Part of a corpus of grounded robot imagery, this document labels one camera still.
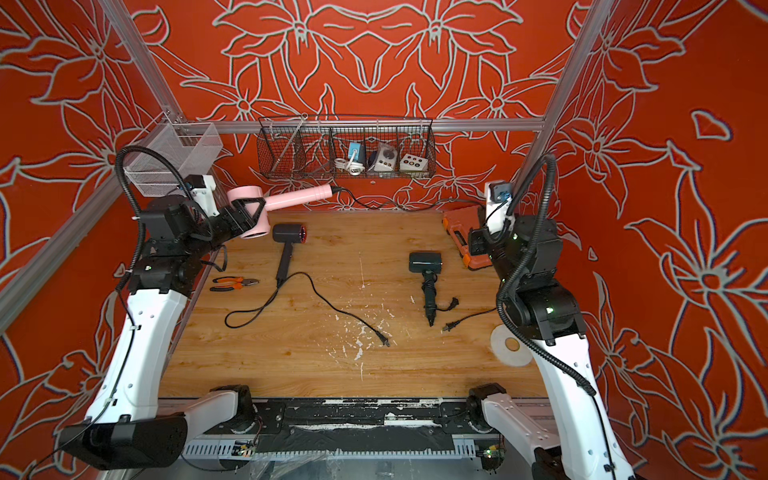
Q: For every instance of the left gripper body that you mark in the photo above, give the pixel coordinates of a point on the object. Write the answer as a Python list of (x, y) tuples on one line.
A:
[(226, 226)]

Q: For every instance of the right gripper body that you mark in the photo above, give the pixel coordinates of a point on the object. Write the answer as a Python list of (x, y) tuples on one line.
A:
[(479, 245)]

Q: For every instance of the pink hair dryer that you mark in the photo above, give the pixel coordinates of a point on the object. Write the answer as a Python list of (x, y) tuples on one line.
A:
[(279, 201)]

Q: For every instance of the dark green hair dryer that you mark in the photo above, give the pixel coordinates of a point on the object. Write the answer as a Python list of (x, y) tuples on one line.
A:
[(429, 265)]

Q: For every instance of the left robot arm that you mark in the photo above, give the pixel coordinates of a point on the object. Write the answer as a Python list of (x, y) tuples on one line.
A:
[(122, 428)]

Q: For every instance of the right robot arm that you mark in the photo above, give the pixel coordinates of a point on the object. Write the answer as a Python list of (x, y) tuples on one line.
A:
[(545, 318)]

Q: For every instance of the black hair dryer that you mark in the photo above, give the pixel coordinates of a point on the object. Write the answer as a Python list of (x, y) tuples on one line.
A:
[(287, 234)]

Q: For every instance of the orange tool case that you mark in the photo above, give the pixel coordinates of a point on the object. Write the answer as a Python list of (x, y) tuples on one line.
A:
[(457, 224)]

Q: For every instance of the clear plastic bin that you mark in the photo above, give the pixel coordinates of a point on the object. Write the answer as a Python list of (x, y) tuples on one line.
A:
[(188, 153)]

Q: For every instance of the white socket cube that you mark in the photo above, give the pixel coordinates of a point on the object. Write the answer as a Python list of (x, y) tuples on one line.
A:
[(413, 164)]

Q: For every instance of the white power adapter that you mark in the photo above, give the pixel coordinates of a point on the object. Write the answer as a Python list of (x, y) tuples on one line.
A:
[(384, 159)]

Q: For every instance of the white tape roll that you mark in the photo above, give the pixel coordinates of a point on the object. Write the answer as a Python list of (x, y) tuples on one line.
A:
[(508, 349)]

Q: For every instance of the blue small box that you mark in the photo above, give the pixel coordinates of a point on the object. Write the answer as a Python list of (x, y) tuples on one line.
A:
[(355, 153)]

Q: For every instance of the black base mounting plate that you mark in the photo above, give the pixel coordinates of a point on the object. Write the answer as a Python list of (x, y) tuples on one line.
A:
[(360, 426)]

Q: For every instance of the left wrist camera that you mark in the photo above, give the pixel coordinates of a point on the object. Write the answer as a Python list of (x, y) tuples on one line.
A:
[(203, 188)]

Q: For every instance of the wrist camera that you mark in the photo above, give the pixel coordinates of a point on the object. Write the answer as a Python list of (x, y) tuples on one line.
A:
[(498, 196), (203, 188)]

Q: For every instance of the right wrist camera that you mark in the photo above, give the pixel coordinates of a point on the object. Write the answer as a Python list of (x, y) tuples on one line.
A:
[(498, 196)]

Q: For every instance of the orange handled pliers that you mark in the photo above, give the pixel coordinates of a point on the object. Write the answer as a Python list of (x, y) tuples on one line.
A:
[(231, 283)]

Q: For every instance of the black wire wall basket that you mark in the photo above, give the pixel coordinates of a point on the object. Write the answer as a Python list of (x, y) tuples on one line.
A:
[(346, 146)]

